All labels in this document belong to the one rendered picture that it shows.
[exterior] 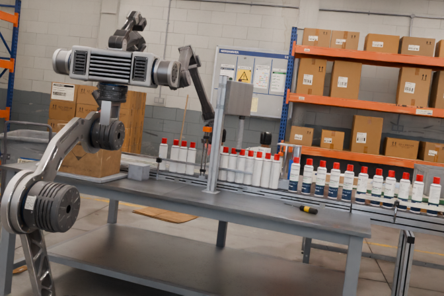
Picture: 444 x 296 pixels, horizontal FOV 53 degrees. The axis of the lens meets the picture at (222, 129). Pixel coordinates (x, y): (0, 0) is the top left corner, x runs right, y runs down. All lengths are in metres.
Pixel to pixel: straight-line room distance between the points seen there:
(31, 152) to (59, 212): 3.13
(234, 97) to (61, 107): 4.03
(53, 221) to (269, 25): 5.83
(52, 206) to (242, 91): 1.30
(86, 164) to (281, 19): 5.06
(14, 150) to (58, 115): 1.56
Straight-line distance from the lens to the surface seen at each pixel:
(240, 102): 2.55
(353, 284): 2.27
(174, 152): 2.79
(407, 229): 2.59
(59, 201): 1.71
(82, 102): 6.16
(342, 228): 2.18
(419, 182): 2.59
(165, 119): 7.31
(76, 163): 2.65
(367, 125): 6.28
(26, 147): 4.82
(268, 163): 2.62
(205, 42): 7.24
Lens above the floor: 1.33
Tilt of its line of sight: 3 degrees down
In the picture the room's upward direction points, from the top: 7 degrees clockwise
